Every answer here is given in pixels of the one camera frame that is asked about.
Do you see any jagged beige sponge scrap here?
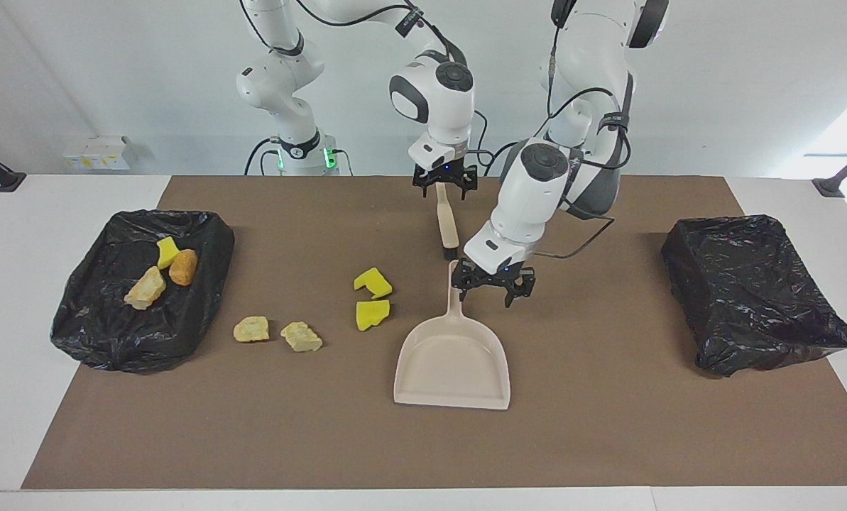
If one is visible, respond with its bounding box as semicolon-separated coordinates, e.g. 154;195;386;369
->
280;321;324;353

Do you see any orange brown sponge lump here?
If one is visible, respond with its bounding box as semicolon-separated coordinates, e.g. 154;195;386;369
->
169;248;199;287

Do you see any black right base cable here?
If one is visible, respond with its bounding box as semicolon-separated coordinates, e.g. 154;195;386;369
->
244;137;282;176

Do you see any beige plastic dustpan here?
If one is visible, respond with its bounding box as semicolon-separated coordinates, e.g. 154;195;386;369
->
393;260;511;411

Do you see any rounded beige sponge scrap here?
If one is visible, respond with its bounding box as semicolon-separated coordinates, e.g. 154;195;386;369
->
233;316;271;344

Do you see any pale tan sponge chunk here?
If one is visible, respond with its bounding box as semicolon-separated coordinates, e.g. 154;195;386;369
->
124;266;167;311

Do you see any beige hand brush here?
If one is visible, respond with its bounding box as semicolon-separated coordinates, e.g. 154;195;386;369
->
435;183;461;260

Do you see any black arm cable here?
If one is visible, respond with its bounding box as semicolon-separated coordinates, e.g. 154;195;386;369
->
239;0;491;171
535;0;635;260

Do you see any black bag lined trash bin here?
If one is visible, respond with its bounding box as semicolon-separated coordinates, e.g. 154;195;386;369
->
50;209;236;373
661;214;847;378

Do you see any brown table mat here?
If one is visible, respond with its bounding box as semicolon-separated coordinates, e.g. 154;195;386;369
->
21;175;847;490

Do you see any notched yellow sponge piece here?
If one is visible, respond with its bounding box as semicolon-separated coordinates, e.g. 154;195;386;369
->
354;267;393;300

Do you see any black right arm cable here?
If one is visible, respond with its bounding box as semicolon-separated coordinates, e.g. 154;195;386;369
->
239;0;491;171

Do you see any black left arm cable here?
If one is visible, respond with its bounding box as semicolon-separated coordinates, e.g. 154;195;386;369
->
535;0;635;260

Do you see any white wall socket box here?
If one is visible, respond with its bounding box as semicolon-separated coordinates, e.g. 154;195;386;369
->
62;135;131;171

